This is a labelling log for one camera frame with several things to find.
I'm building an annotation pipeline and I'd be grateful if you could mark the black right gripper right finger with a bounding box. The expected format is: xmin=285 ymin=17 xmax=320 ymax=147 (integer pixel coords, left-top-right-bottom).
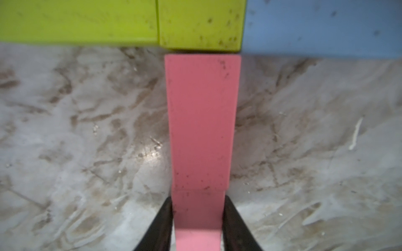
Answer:
xmin=223 ymin=195 xmax=263 ymax=251

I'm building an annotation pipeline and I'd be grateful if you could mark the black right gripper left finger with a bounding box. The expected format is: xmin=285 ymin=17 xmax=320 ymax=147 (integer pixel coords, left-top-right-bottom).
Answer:
xmin=134 ymin=197 xmax=173 ymax=251

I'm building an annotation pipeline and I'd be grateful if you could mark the pink block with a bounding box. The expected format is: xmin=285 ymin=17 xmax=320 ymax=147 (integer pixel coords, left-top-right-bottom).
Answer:
xmin=164 ymin=53 xmax=242 ymax=192
xmin=172 ymin=190 xmax=225 ymax=251

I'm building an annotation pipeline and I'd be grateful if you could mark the lime green block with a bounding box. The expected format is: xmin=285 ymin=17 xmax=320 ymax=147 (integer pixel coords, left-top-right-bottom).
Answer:
xmin=1 ymin=0 xmax=158 ymax=46
xmin=158 ymin=0 xmax=247 ymax=52

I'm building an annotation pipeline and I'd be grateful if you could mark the light blue block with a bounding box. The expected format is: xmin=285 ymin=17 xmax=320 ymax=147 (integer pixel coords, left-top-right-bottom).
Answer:
xmin=241 ymin=1 xmax=402 ymax=59

